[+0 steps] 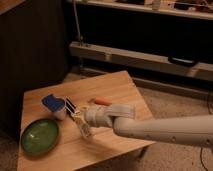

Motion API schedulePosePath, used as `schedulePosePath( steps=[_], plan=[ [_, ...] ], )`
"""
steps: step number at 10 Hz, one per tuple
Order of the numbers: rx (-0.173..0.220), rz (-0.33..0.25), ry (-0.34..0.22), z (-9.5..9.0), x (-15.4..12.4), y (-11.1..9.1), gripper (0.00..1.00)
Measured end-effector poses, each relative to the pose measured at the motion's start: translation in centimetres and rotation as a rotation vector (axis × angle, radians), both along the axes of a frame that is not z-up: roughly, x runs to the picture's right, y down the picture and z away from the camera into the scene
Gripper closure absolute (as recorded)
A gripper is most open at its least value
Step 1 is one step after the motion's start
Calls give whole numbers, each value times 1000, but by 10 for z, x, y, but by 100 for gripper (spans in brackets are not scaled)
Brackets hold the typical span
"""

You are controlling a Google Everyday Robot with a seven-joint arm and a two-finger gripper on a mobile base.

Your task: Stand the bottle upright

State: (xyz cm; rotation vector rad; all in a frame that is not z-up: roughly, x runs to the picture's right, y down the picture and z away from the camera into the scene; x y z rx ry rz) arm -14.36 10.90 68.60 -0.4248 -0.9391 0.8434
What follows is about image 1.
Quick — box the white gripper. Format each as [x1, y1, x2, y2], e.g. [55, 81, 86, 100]
[65, 98, 112, 138]

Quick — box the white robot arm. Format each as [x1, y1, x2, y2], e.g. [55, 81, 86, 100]
[78, 102, 213, 149]

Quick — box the orange carrot toy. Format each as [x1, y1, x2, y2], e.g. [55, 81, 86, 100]
[88, 97, 112, 106]

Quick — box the wooden table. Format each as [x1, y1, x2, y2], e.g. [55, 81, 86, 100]
[16, 69, 157, 171]

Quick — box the green round bowl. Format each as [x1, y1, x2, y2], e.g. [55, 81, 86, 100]
[20, 118, 60, 156]

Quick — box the dark cabinet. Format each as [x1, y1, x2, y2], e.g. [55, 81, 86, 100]
[0, 0, 68, 134]

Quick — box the metal tripod pole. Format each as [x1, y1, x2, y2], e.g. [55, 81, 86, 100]
[72, 0, 84, 74]

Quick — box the white shelf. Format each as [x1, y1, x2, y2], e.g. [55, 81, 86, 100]
[77, 0, 213, 21]

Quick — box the long grey case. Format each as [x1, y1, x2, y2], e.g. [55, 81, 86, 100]
[69, 41, 213, 81]

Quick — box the black case handle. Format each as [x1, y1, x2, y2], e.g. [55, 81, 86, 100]
[168, 57, 198, 67]

